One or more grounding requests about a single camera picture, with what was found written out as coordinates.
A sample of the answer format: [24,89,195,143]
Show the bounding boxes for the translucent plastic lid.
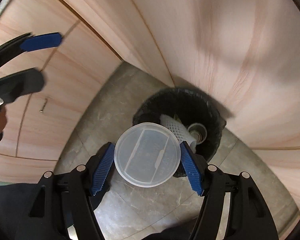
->
[114,122,182,187]

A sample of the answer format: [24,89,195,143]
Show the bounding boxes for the black trash bin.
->
[132,87,227,178]

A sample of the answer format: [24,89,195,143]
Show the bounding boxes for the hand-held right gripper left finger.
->
[27,142,116,240]

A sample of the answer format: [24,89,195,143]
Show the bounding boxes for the paper cup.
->
[187,123,207,143]

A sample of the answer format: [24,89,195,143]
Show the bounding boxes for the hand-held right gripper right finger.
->
[179,141,278,240]

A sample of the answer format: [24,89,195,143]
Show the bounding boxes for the white foam net sleeve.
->
[160,114,198,153]

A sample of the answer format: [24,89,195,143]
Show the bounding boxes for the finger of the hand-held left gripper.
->
[0,67,45,108]
[0,32,63,73]

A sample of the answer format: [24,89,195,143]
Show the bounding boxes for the person's black trousers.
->
[0,181,190,240]

